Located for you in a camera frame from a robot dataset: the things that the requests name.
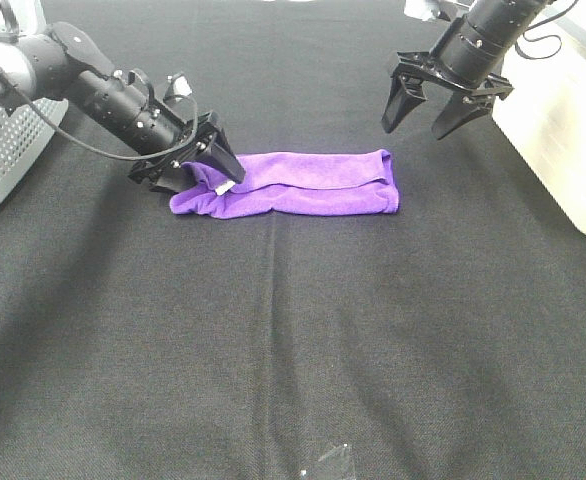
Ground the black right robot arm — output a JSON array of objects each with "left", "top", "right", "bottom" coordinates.
[{"left": 381, "top": 0, "right": 549, "bottom": 139}]

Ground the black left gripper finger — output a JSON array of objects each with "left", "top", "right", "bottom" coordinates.
[
  {"left": 149, "top": 175, "right": 193, "bottom": 195},
  {"left": 195, "top": 130, "right": 245, "bottom": 184}
]

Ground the white plastic storage bin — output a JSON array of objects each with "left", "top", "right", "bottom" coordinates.
[{"left": 493, "top": 1, "right": 586, "bottom": 235}]

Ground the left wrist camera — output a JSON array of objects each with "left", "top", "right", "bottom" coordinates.
[{"left": 163, "top": 72, "right": 192, "bottom": 104}]

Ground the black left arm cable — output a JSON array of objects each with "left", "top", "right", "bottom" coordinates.
[{"left": 0, "top": 0, "right": 202, "bottom": 162}]

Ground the clear tape piece bottom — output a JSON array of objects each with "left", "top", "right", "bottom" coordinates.
[{"left": 298, "top": 443, "right": 357, "bottom": 480}]

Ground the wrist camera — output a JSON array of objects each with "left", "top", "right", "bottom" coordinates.
[
  {"left": 403, "top": 0, "right": 470, "bottom": 22},
  {"left": 163, "top": 72, "right": 192, "bottom": 104}
]

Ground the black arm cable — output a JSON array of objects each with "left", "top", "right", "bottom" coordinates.
[
  {"left": 0, "top": 0, "right": 202, "bottom": 162},
  {"left": 512, "top": 0, "right": 582, "bottom": 61}
]

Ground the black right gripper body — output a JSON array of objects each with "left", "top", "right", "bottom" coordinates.
[{"left": 389, "top": 49, "right": 513, "bottom": 106}]

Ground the black fabric table cover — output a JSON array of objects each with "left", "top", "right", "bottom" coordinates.
[{"left": 0, "top": 1, "right": 586, "bottom": 479}]

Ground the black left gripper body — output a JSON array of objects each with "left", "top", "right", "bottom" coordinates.
[{"left": 128, "top": 112, "right": 223, "bottom": 188}]

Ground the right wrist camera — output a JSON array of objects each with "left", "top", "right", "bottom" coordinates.
[{"left": 403, "top": 0, "right": 470, "bottom": 22}]

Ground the purple microfiber towel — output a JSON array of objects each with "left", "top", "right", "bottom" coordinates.
[{"left": 169, "top": 149, "right": 400, "bottom": 219}]

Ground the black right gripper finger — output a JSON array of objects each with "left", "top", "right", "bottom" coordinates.
[
  {"left": 431, "top": 94, "right": 493, "bottom": 140},
  {"left": 381, "top": 75, "right": 426, "bottom": 133}
]

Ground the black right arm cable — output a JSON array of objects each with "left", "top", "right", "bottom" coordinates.
[{"left": 512, "top": 0, "right": 582, "bottom": 61}]

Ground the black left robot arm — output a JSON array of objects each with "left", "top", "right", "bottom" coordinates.
[{"left": 0, "top": 22, "right": 245, "bottom": 193}]

